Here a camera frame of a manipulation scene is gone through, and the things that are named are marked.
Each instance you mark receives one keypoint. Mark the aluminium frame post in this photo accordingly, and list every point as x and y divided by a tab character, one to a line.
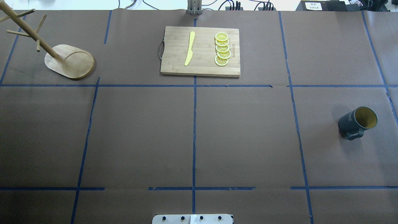
194	7

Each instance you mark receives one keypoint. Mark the dark teal mug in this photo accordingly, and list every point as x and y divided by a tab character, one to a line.
356	122

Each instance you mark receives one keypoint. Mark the wooden cup storage rack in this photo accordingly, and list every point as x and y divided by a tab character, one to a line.
66	60

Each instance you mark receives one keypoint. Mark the black box with label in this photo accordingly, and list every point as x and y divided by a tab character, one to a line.
321	5

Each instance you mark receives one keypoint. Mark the lemon slice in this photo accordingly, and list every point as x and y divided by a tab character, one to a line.
222	49
221	61
222	43
221	36
224	55

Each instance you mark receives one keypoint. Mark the bamboo cutting board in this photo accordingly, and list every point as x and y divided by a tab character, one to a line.
176	39

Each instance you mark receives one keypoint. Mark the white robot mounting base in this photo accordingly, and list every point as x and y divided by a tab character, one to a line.
193	219

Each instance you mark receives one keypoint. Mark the yellow plastic knife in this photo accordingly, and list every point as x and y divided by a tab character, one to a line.
189	55

